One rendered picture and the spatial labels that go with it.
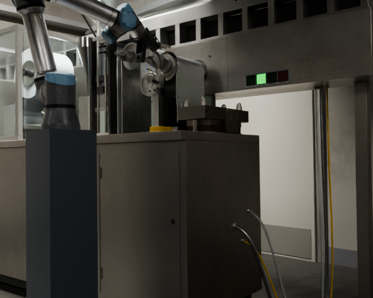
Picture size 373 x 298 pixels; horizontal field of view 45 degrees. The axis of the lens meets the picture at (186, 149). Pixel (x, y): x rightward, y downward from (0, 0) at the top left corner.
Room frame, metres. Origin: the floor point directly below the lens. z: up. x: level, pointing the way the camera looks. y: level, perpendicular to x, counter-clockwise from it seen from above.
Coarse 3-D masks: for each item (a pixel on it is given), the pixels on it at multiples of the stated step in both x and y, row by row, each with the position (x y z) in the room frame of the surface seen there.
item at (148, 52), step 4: (144, 32) 2.09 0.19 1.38; (148, 32) 2.14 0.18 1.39; (140, 36) 2.09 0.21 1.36; (144, 36) 2.13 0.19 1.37; (148, 36) 2.14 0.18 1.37; (152, 36) 2.16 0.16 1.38; (136, 40) 2.11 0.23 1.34; (148, 40) 2.14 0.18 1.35; (152, 40) 2.14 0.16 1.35; (148, 44) 2.13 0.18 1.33; (152, 44) 2.14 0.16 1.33; (156, 44) 2.17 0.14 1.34; (160, 44) 2.18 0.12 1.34; (148, 48) 2.13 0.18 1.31; (152, 48) 2.14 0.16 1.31; (156, 48) 2.17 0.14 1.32; (148, 52) 2.15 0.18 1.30; (152, 52) 2.13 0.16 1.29; (148, 56) 2.17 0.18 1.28; (152, 56) 2.16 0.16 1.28
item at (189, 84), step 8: (176, 72) 2.21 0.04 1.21; (184, 72) 2.26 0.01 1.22; (192, 72) 2.32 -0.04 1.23; (176, 80) 2.21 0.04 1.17; (184, 80) 2.26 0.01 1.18; (192, 80) 2.32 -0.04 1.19; (200, 80) 2.37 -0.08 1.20; (176, 88) 2.21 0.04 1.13; (184, 88) 2.26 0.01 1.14; (192, 88) 2.32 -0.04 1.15; (200, 88) 2.37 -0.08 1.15; (176, 96) 2.21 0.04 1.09; (184, 96) 2.26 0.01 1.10; (192, 96) 2.31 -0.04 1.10; (200, 96) 2.37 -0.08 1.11; (192, 104) 2.31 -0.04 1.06
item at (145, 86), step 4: (148, 72) 2.32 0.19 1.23; (144, 76) 2.34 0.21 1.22; (144, 80) 2.34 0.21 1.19; (140, 84) 2.35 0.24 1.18; (144, 84) 2.34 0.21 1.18; (148, 84) 2.33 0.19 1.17; (152, 84) 2.31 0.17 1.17; (144, 88) 2.34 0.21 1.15; (148, 88) 2.33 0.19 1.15; (144, 92) 2.34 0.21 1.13; (148, 92) 2.33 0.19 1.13
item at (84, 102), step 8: (80, 48) 2.72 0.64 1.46; (88, 48) 2.71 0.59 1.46; (80, 56) 2.74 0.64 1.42; (88, 56) 2.72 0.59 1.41; (88, 64) 2.74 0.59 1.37; (88, 72) 2.75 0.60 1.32; (88, 80) 2.75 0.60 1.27; (88, 88) 2.75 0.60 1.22; (88, 96) 2.71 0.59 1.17; (80, 104) 2.75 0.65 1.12; (88, 104) 2.71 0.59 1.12; (80, 112) 2.75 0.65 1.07; (88, 112) 2.71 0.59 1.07; (80, 120) 2.76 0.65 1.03; (88, 120) 2.71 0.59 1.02; (88, 128) 2.71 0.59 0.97
